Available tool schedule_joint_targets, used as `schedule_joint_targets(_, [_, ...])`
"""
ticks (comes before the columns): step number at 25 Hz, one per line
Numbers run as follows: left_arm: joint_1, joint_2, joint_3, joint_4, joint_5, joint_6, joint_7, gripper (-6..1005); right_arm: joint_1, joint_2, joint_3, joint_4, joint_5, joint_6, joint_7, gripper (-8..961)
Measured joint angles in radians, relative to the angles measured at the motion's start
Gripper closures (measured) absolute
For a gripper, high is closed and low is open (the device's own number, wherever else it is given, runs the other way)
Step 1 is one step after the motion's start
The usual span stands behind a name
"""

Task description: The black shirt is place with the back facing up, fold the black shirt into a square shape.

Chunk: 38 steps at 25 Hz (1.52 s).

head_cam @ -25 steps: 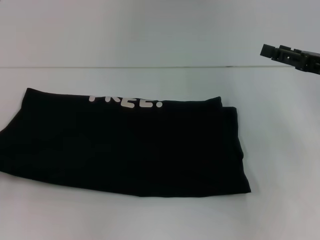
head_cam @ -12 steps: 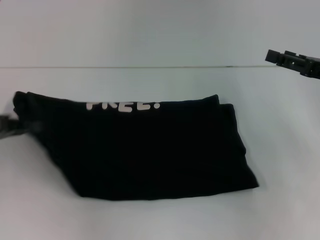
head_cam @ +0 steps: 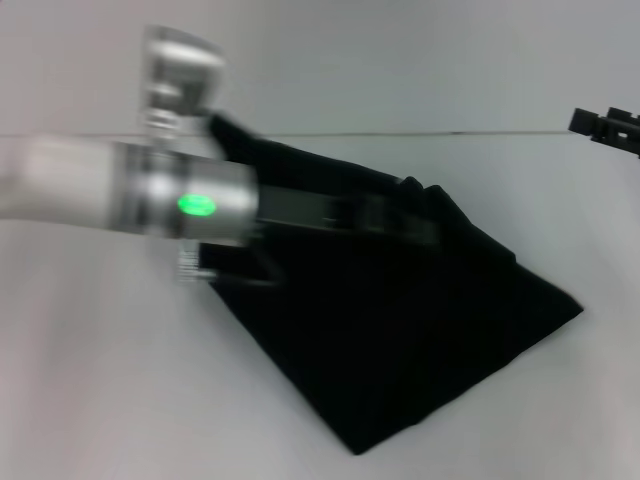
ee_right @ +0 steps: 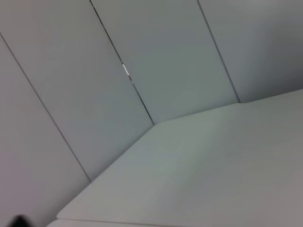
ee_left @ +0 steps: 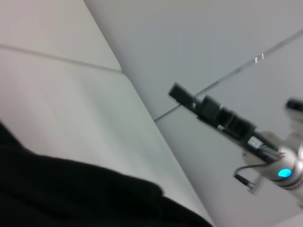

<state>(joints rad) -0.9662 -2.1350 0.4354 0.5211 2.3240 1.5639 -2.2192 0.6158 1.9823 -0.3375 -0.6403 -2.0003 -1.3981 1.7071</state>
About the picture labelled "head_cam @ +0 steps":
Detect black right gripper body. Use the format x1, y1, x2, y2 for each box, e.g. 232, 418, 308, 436
592, 105, 640, 159

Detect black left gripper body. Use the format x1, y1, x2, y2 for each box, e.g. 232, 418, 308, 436
252, 182, 381, 236

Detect black t-shirt with white print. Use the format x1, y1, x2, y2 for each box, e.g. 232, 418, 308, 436
202, 112, 585, 457

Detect left arm cable with plug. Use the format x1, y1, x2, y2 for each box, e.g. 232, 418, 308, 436
172, 239, 289, 289

